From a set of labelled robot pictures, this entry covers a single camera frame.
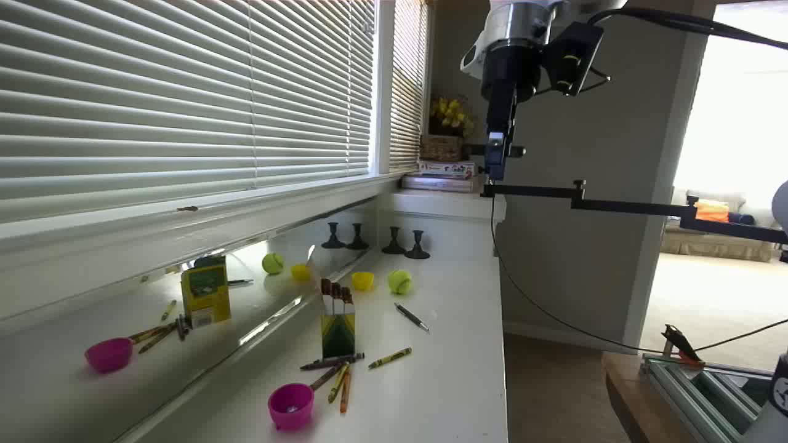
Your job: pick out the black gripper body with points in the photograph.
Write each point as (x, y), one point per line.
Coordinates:
(511, 73)

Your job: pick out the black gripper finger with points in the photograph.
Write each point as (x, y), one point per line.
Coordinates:
(501, 150)
(491, 153)

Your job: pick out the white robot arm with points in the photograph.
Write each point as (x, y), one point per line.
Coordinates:
(530, 23)

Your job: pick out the yellow green crayon box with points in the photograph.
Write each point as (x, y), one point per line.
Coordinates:
(338, 318)

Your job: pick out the yellow-green crayon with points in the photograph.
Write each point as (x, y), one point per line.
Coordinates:
(390, 358)

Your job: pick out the yellow crayon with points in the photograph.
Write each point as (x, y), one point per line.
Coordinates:
(338, 385)

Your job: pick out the dark purple crayon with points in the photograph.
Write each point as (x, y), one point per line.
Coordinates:
(330, 363)

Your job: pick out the brown crayon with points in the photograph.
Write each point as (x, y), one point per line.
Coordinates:
(326, 376)

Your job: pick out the orange crayon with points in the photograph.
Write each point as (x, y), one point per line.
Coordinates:
(344, 393)

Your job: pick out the stack of books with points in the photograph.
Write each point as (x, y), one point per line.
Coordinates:
(443, 177)

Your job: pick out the black candle holder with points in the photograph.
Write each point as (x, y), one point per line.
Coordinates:
(416, 249)
(394, 243)

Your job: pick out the green plastic cup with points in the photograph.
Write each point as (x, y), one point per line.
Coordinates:
(399, 280)

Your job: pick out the yellow plastic cup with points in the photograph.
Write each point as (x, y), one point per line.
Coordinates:
(363, 280)

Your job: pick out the black pen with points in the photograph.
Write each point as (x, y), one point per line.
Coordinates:
(408, 316)

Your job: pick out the magenta plastic cup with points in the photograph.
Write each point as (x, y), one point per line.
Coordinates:
(291, 406)

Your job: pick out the white window blinds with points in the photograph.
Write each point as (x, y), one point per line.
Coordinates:
(113, 103)

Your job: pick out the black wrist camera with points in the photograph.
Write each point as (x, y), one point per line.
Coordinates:
(570, 60)

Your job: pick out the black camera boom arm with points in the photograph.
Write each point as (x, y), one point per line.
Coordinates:
(687, 214)

